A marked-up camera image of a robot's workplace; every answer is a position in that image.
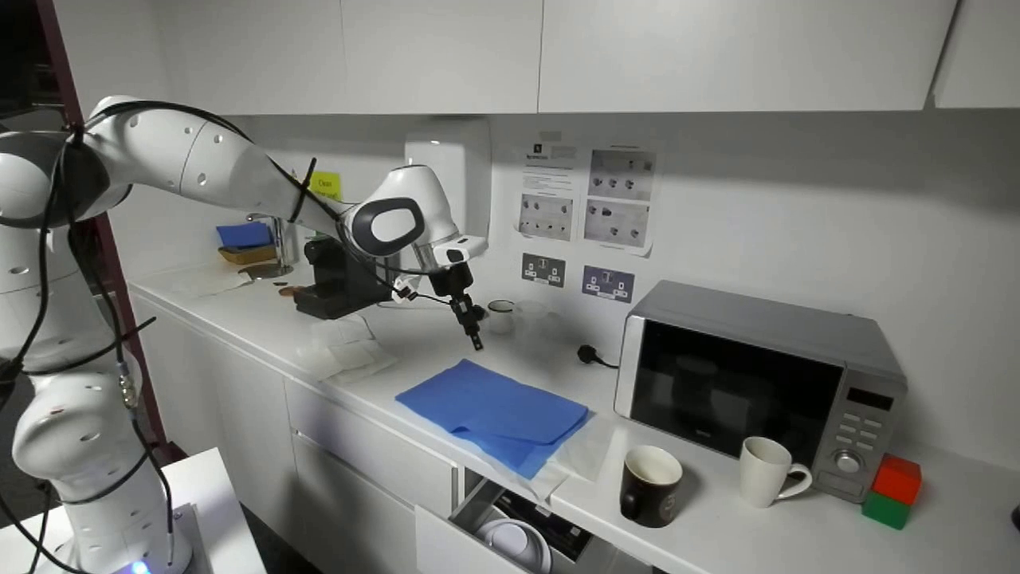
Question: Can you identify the open white drawer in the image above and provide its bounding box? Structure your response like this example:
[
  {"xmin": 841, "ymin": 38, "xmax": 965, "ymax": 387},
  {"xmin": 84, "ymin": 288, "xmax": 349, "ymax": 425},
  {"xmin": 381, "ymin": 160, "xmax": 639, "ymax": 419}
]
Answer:
[{"xmin": 446, "ymin": 474, "xmax": 662, "ymax": 574}]

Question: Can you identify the white notice with logo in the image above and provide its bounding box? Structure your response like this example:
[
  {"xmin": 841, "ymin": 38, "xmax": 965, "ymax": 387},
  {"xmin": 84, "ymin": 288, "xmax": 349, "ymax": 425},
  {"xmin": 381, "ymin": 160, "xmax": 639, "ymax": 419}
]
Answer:
[{"xmin": 521, "ymin": 131, "xmax": 585, "ymax": 172}]

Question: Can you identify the black mug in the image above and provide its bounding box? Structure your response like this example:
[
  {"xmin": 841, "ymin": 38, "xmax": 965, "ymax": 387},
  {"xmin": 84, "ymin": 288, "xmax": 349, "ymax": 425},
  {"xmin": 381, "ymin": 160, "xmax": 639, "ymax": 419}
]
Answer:
[{"xmin": 619, "ymin": 445, "xmax": 690, "ymax": 534}]

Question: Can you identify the white cabinet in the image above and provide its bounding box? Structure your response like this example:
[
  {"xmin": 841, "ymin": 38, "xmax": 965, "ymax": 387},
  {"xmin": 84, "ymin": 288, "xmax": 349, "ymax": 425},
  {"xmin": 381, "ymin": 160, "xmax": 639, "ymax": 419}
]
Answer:
[
  {"xmin": 134, "ymin": 290, "xmax": 662, "ymax": 574},
  {"xmin": 49, "ymin": 0, "xmax": 1020, "ymax": 123}
]

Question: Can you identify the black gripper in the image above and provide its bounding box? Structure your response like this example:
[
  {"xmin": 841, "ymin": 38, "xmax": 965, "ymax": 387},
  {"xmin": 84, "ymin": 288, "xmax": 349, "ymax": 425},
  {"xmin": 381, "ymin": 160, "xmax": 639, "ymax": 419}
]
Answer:
[{"xmin": 426, "ymin": 259, "xmax": 489, "ymax": 353}]

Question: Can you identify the photo instruction sheet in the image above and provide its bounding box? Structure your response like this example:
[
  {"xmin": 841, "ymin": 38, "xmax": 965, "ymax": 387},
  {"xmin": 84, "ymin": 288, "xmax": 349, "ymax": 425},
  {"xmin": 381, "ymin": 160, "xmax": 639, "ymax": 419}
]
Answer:
[
  {"xmin": 587, "ymin": 144, "xmax": 661, "ymax": 204},
  {"xmin": 579, "ymin": 196, "xmax": 658, "ymax": 255},
  {"xmin": 517, "ymin": 190, "xmax": 577, "ymax": 245}
]

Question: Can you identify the white robot table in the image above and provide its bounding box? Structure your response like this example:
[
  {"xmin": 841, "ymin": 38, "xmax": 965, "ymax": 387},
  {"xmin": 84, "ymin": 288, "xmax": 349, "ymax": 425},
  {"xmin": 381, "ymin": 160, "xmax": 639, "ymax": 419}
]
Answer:
[{"xmin": 0, "ymin": 445, "xmax": 269, "ymax": 574}]

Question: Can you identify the brown-yellow pack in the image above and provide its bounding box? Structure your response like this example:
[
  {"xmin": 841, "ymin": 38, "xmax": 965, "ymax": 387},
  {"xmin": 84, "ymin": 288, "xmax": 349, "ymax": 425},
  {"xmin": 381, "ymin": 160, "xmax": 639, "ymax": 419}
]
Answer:
[{"xmin": 218, "ymin": 245, "xmax": 296, "ymax": 284}]

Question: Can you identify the white lower cabinet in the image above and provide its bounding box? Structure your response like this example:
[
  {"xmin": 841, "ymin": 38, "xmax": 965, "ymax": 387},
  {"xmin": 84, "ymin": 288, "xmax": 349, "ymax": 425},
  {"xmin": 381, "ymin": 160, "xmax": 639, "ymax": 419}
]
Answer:
[{"xmin": 134, "ymin": 290, "xmax": 662, "ymax": 574}]

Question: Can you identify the white mug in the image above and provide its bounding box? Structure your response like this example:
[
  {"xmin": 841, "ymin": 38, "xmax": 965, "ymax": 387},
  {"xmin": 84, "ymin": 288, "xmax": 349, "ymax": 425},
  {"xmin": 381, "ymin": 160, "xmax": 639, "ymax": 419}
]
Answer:
[{"xmin": 736, "ymin": 433, "xmax": 818, "ymax": 512}]

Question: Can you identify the white paper towel dispenser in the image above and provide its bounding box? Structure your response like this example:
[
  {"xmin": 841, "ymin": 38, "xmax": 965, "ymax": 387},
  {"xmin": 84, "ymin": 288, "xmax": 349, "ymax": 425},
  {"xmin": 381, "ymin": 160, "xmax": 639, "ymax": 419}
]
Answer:
[{"xmin": 402, "ymin": 138, "xmax": 493, "ymax": 250}]

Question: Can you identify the black microwave plug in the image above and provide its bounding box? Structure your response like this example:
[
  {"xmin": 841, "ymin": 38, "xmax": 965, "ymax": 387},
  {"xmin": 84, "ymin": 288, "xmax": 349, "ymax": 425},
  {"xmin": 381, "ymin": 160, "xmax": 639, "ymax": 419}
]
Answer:
[{"xmin": 574, "ymin": 341, "xmax": 622, "ymax": 373}]

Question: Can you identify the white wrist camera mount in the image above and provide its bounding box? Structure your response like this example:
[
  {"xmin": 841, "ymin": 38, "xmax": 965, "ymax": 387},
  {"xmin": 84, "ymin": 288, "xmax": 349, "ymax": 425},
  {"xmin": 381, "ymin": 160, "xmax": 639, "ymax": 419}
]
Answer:
[{"xmin": 429, "ymin": 234, "xmax": 492, "ymax": 269}]

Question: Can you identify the double wall socket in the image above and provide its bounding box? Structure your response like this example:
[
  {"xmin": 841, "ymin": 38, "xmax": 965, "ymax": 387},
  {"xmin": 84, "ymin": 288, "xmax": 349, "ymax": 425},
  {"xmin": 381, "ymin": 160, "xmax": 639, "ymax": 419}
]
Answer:
[
  {"xmin": 521, "ymin": 250, "xmax": 571, "ymax": 290},
  {"xmin": 579, "ymin": 262, "xmax": 639, "ymax": 306}
]

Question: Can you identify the green block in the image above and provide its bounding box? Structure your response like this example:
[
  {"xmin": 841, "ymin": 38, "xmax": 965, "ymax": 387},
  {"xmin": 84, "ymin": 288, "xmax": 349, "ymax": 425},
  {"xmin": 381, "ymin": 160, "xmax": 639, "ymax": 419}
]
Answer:
[{"xmin": 859, "ymin": 492, "xmax": 914, "ymax": 534}]

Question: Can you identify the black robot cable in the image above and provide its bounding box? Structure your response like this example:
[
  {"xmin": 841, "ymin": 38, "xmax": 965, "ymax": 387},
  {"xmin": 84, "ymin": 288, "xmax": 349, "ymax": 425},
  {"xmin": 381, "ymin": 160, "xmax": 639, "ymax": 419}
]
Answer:
[{"xmin": 0, "ymin": 100, "xmax": 355, "ymax": 574}]

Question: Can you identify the white upper cabinet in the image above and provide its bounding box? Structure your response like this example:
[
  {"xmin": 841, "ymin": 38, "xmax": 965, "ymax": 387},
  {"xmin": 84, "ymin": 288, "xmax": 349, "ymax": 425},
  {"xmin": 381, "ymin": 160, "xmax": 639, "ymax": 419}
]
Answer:
[{"xmin": 49, "ymin": 0, "xmax": 1020, "ymax": 123}]

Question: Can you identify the white bowl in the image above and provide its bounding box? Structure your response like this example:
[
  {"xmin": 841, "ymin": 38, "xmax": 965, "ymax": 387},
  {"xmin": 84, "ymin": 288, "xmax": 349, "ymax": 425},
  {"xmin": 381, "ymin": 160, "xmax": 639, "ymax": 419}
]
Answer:
[{"xmin": 475, "ymin": 518, "xmax": 555, "ymax": 574}]

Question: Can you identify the silver microwave oven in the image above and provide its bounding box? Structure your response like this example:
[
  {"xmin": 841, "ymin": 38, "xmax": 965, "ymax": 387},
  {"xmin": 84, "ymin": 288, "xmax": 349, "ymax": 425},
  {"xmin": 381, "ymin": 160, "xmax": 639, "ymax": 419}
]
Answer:
[{"xmin": 611, "ymin": 278, "xmax": 912, "ymax": 504}]

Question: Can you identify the blue cloth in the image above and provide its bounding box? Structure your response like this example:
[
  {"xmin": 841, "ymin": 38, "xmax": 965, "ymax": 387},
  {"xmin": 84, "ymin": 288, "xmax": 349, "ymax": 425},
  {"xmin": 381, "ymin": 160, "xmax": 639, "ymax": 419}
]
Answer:
[{"xmin": 393, "ymin": 358, "xmax": 595, "ymax": 483}]

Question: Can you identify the blue pack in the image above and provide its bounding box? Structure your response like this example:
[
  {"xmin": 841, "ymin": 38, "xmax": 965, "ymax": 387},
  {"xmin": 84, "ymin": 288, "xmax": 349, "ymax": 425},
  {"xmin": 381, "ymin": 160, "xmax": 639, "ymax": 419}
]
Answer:
[{"xmin": 213, "ymin": 222, "xmax": 276, "ymax": 252}]

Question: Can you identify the red-orange block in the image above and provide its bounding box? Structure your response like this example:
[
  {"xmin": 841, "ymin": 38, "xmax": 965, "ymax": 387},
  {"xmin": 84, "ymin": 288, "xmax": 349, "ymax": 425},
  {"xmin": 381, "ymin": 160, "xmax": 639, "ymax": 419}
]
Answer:
[{"xmin": 871, "ymin": 455, "xmax": 928, "ymax": 512}]

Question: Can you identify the yellow-green wall sign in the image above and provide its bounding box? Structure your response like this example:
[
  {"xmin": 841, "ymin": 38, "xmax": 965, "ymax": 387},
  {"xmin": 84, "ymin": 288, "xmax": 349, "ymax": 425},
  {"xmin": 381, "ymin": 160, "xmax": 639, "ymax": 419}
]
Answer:
[{"xmin": 305, "ymin": 171, "xmax": 349, "ymax": 204}]

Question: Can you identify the dark red door frame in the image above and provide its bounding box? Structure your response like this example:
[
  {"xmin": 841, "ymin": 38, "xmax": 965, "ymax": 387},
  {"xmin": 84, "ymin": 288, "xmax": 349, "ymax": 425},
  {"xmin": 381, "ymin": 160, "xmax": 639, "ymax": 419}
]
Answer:
[{"xmin": 28, "ymin": 0, "xmax": 180, "ymax": 466}]

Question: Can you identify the small white cup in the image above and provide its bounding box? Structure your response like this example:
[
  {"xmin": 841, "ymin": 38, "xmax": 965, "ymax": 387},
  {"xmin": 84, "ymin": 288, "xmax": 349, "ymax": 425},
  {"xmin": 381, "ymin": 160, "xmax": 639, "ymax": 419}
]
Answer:
[{"xmin": 484, "ymin": 298, "xmax": 523, "ymax": 337}]

